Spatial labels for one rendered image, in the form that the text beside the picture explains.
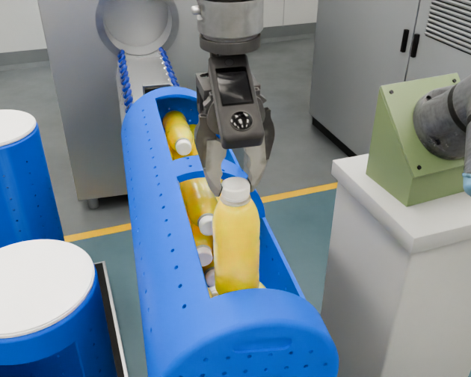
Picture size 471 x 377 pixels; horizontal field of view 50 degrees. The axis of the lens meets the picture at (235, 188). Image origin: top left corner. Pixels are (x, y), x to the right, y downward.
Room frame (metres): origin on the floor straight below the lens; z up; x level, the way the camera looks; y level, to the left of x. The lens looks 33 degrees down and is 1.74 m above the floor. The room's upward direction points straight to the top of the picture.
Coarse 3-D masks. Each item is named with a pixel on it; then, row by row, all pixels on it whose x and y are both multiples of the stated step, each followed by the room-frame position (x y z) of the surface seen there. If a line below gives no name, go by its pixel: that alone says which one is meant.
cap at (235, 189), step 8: (224, 184) 0.57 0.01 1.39; (232, 184) 0.57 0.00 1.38; (240, 184) 0.57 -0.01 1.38; (248, 184) 0.57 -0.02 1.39; (224, 192) 0.56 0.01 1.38; (232, 192) 0.55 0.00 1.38; (240, 192) 0.55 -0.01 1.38; (248, 192) 0.56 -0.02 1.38; (232, 200) 0.55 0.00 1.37; (240, 200) 0.55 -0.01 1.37
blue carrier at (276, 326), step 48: (144, 96) 1.28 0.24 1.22; (192, 96) 1.26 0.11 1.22; (144, 144) 1.03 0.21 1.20; (144, 192) 0.85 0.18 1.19; (144, 240) 0.72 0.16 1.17; (192, 240) 0.65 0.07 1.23; (144, 288) 0.62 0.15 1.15; (192, 288) 0.55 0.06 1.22; (288, 288) 0.70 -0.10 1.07; (144, 336) 0.55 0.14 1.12; (192, 336) 0.46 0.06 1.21; (240, 336) 0.46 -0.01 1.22; (288, 336) 0.48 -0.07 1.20
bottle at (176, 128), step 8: (168, 112) 1.29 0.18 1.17; (176, 112) 1.28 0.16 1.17; (168, 120) 1.24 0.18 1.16; (176, 120) 1.23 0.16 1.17; (184, 120) 1.24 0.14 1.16; (168, 128) 1.21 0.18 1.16; (176, 128) 1.18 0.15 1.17; (184, 128) 1.18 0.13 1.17; (168, 136) 1.17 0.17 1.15; (176, 136) 1.15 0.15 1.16; (184, 136) 1.15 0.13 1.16; (192, 136) 1.18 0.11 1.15
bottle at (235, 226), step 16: (224, 208) 0.55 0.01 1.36; (240, 208) 0.55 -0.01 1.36; (256, 208) 0.57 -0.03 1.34; (224, 224) 0.54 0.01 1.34; (240, 224) 0.54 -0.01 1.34; (256, 224) 0.55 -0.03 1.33; (224, 240) 0.54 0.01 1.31; (240, 240) 0.54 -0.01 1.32; (256, 240) 0.55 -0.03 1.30; (224, 256) 0.54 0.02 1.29; (240, 256) 0.54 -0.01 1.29; (256, 256) 0.55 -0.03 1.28; (224, 272) 0.54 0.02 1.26; (240, 272) 0.54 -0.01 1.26; (256, 272) 0.55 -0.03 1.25; (224, 288) 0.54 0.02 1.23; (240, 288) 0.53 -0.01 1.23
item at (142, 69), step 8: (128, 56) 2.47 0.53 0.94; (136, 56) 2.48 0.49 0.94; (144, 56) 2.49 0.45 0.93; (152, 56) 2.50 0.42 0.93; (128, 64) 2.38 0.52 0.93; (136, 64) 2.38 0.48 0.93; (144, 64) 2.38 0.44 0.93; (152, 64) 2.38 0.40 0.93; (160, 64) 2.38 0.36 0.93; (136, 72) 2.28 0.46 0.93; (144, 72) 2.28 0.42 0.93; (152, 72) 2.28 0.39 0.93; (160, 72) 2.28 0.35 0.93; (136, 80) 2.17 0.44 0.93; (144, 80) 2.17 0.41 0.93; (152, 80) 2.17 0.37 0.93; (160, 80) 2.17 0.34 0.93; (120, 88) 2.18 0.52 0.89; (136, 88) 2.07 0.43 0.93; (120, 96) 2.11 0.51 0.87; (136, 96) 1.98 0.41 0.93; (120, 104) 2.06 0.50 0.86; (120, 112) 2.00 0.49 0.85
